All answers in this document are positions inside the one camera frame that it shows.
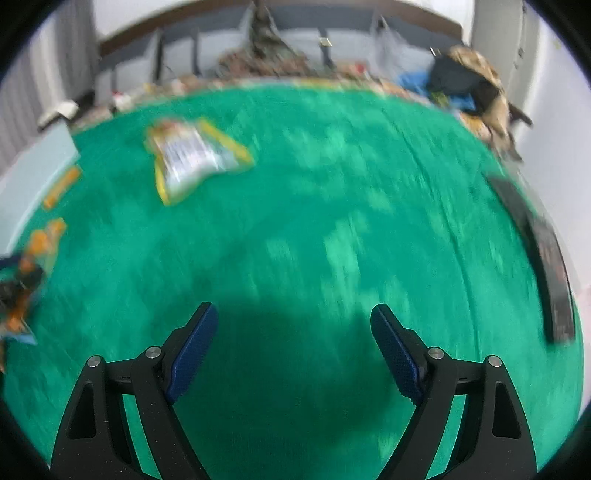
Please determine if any grey pillow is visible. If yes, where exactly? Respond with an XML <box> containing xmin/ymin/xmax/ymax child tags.
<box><xmin>97</xmin><ymin>28</ymin><xmax>162</xmax><ymax>93</ymax></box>
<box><xmin>161</xmin><ymin>9</ymin><xmax>259</xmax><ymax>75</ymax></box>
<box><xmin>277</xmin><ymin>9</ymin><xmax>384</xmax><ymax>65</ymax></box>

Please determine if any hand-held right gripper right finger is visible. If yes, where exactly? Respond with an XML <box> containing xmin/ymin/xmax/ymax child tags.
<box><xmin>370</xmin><ymin>304</ymin><xmax>539</xmax><ymax>480</ymax></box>

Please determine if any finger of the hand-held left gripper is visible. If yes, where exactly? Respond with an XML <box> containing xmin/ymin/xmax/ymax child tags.
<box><xmin>0</xmin><ymin>255</ymin><xmax>47</xmax><ymax>319</ymax></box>

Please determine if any white board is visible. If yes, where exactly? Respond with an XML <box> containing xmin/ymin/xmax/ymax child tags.
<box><xmin>0</xmin><ymin>122</ymin><xmax>81</xmax><ymax>254</ymax></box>

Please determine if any black and camouflage bag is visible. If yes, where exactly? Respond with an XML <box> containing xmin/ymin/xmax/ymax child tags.
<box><xmin>450</xmin><ymin>45</ymin><xmax>534</xmax><ymax>160</ymax></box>

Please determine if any large orange sausage packet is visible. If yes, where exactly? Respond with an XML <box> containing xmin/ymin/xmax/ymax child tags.
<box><xmin>0</xmin><ymin>218</ymin><xmax>68</xmax><ymax>347</ymax></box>

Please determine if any clear plastic bag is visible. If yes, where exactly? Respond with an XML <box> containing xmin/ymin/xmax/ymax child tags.
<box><xmin>372</xmin><ymin>16</ymin><xmax>416</xmax><ymax>79</ymax></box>

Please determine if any white cloth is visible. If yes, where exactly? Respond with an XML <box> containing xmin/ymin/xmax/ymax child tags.
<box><xmin>38</xmin><ymin>100</ymin><xmax>79</xmax><ymax>127</ymax></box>

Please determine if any grey curtain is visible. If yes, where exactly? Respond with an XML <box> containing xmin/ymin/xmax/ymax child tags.
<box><xmin>0</xmin><ymin>9</ymin><xmax>98</xmax><ymax>158</ymax></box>

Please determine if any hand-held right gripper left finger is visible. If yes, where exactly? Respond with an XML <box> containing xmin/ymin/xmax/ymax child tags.
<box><xmin>50</xmin><ymin>302</ymin><xmax>219</xmax><ymax>480</ymax></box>

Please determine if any blue cloth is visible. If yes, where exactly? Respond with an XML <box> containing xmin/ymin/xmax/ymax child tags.
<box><xmin>399</xmin><ymin>71</ymin><xmax>476</xmax><ymax>112</ymax></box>

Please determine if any patterned cloth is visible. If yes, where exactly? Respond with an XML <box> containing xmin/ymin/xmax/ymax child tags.
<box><xmin>217</xmin><ymin>4</ymin><xmax>384</xmax><ymax>90</ymax></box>

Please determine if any dark flat box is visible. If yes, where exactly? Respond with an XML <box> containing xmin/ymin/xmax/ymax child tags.
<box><xmin>487</xmin><ymin>175</ymin><xmax>577</xmax><ymax>344</ymax></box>

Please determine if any yellow snack packet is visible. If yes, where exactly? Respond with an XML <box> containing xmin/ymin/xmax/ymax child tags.
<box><xmin>145</xmin><ymin>117</ymin><xmax>254</xmax><ymax>206</ymax></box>

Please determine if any small orange sausage blue label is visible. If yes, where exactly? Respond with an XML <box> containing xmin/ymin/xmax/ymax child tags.
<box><xmin>44</xmin><ymin>166</ymin><xmax>83</xmax><ymax>208</ymax></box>

